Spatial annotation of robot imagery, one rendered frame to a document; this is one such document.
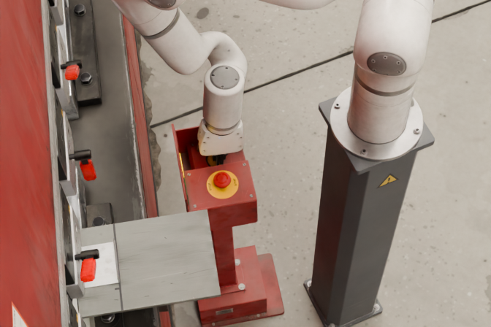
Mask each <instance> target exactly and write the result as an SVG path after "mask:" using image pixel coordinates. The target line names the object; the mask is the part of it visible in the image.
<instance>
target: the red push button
mask: <svg viewBox="0 0 491 327"><path fill-rule="evenodd" d="M213 183H214V184H215V186H217V187H219V188H225V187H227V186H228V185H229V184H230V183H231V177H230V176H229V174H227V173H226V172H219V173H217V174H216V175H215V176H214V178H213Z"/></svg>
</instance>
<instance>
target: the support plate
mask: <svg viewBox="0 0 491 327"><path fill-rule="evenodd" d="M115 234H116V242H117V249H118V263H119V271H120V278H121V292H122V300H123V310H122V311H121V300H120V292H119V290H115V288H119V284H118V283H114V284H109V285H101V286H96V287H92V288H85V293H84V297H82V298H78V306H79V313H80V315H81V317H82V319H84V318H92V317H98V316H103V315H111V314H115V313H120V312H129V311H134V310H139V309H147V308H151V307H160V306H165V305H170V304H178V303H183V302H188V301H196V300H201V299H209V298H215V297H219V296H221V291H220V287H219V282H218V273H217V268H216V260H215V255H214V250H213V241H212V236H211V231H210V223H209V217H208V210H207V209H204V210H198V211H193V212H184V213H180V214H174V215H166V216H161V217H156V218H147V219H142V220H133V221H128V222H123V223H115ZM113 237H114V233H113V225H112V224H110V225H104V226H96V227H90V228H82V229H80V238H81V247H85V246H90V245H98V244H103V243H108V242H113Z"/></svg>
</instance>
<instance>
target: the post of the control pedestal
mask: <svg viewBox="0 0 491 327"><path fill-rule="evenodd" d="M211 236H212V241H213V250H214V255H215V260H216V268H217V273H218V282H219V287H221V286H225V285H232V284H235V283H237V278H236V268H235V251H234V242H233V233H232V227H230V228H223V229H218V230H214V231H211Z"/></svg>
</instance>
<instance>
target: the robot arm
mask: <svg viewBox="0 0 491 327"><path fill-rule="evenodd" d="M185 1H186V0H112V2H113V3H114V5H115V6H116V7H117V8H118V9H119V10H120V11H121V13H122V14H123V15H124V16H125V17H126V19H127V20H128V21H129V22H130V23H131V24H132V25H133V26H134V27H135V28H136V30H137V31H138V32H139V33H140V34H141V36H142V37H143V38H144V39H145V40H146V41H147V43H148V44H149V45H150V46H151V47H152V48H153V49H154V50H155V51H156V52H157V53H158V54H159V55H160V57H161V58H162V59H163V60H164V61H165V63H166V64H167V65H168V66H169V67H170V68H171V69H173V70H174V71H176V72H177V73H179V74H184V75H187V74H192V73H194V72H196V71H197V70H198V69H199V68H200V67H201V66H202V65H203V63H204V62H205V61H206V60H207V59H208V60H209V62H210V63H211V67H210V68H209V69H208V70H207V71H206V73H205V78H204V93H203V118H202V119H201V122H200V125H199V129H198V134H197V139H198V140H199V142H198V144H197V152H200V154H201V155H211V156H212V157H213V161H215V162H216V166H218V165H219V163H220V165H222V164H223V163H224V160H226V155H228V153H235V152H238V151H240V150H242V149H243V123H242V120H241V112H242V105H243V91H244V84H245V80H246V74H247V68H248V64H247V60H246V57H245V56H244V54H243V52H242V51H241V50H240V48H239V47H238V46H237V45H236V44H235V42H234V41H233V40H232V39H231V38H230V37H229V36H227V35H226V34H224V33H221V32H218V31H208V32H203V33H200V34H199V33H198V32H197V30H196V29H195V27H193V26H192V24H191V23H190V21H189V20H188V19H187V17H186V16H185V15H184V14H183V12H182V11H181V10H180V8H179V6H180V5H181V4H183V3H184V2H185ZM259 1H263V2H266V3H269V4H274V5H277V6H280V7H285V8H289V9H298V10H312V9H319V8H322V7H325V6H326V5H328V4H330V3H332V2H333V1H335V0H259ZM434 5H435V0H364V1H363V4H362V10H361V14H360V17H359V23H358V27H357V33H356V37H355V41H354V51H353V56H354V60H355V62H354V73H353V78H352V84H351V87H349V88H347V89H345V91H343V92H342V93H341V94H340V95H339V96H338V97H337V98H336V100H335V102H334V104H333V106H332V109H331V113H330V126H331V130H332V133H333V135H334V137H335V139H336V140H337V142H338V144H339V145H340V146H341V147H342V148H343V149H344V150H346V151H347V152H349V153H350V154H352V155H354V156H356V157H358V158H361V159H364V160H366V161H391V160H394V159H396V158H399V157H401V156H403V155H405V154H406V153H408V152H409V151H411V150H412V149H413V148H414V146H415V145H416V144H417V142H418V141H419V139H420V136H421V134H422V129H423V116H422V111H421V109H420V107H419V105H418V103H417V102H416V100H415V99H414V98H413V94H414V89H415V85H416V80H417V77H418V73H419V71H420V70H421V68H422V66H423V63H424V61H425V55H426V51H427V43H428V39H429V34H430V27H431V22H432V17H433V9H434Z"/></svg>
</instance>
